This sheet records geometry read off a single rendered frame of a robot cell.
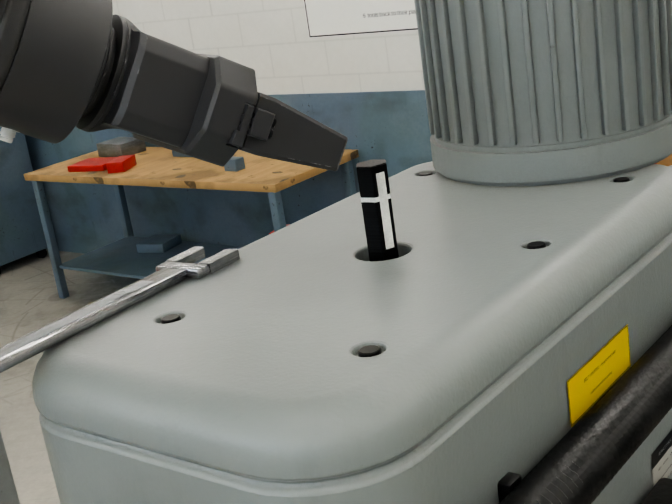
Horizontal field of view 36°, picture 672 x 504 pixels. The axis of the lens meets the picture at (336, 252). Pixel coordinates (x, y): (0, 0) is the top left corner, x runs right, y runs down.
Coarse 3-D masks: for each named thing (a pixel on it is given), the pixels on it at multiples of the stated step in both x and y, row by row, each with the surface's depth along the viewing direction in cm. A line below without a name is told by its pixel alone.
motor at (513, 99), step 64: (448, 0) 76; (512, 0) 73; (576, 0) 72; (640, 0) 73; (448, 64) 77; (512, 64) 74; (576, 64) 73; (640, 64) 75; (448, 128) 81; (512, 128) 75; (576, 128) 75; (640, 128) 76
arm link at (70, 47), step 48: (48, 0) 50; (96, 0) 52; (48, 48) 50; (96, 48) 51; (144, 48) 52; (0, 96) 50; (48, 96) 51; (96, 96) 53; (144, 96) 53; (192, 96) 54; (240, 96) 53; (192, 144) 54; (240, 144) 54
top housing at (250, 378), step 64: (448, 192) 78; (512, 192) 76; (576, 192) 73; (640, 192) 71; (256, 256) 70; (320, 256) 68; (448, 256) 64; (512, 256) 62; (576, 256) 62; (640, 256) 67; (128, 320) 61; (192, 320) 59; (256, 320) 58; (320, 320) 56; (384, 320) 55; (448, 320) 54; (512, 320) 55; (576, 320) 61; (640, 320) 68; (64, 384) 55; (128, 384) 53; (192, 384) 51; (256, 384) 49; (320, 384) 48; (384, 384) 48; (448, 384) 50; (512, 384) 54; (576, 384) 61; (64, 448) 56; (128, 448) 53; (192, 448) 49; (256, 448) 47; (320, 448) 46; (384, 448) 46; (448, 448) 50; (512, 448) 55
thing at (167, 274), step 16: (176, 256) 70; (192, 256) 70; (224, 256) 68; (160, 272) 67; (176, 272) 66; (192, 272) 67; (208, 272) 67; (128, 288) 65; (144, 288) 64; (160, 288) 65; (96, 304) 62; (112, 304) 62; (128, 304) 63; (64, 320) 60; (80, 320) 60; (96, 320) 61; (32, 336) 59; (48, 336) 58; (64, 336) 59; (0, 352) 57; (16, 352) 57; (32, 352) 57; (0, 368) 56
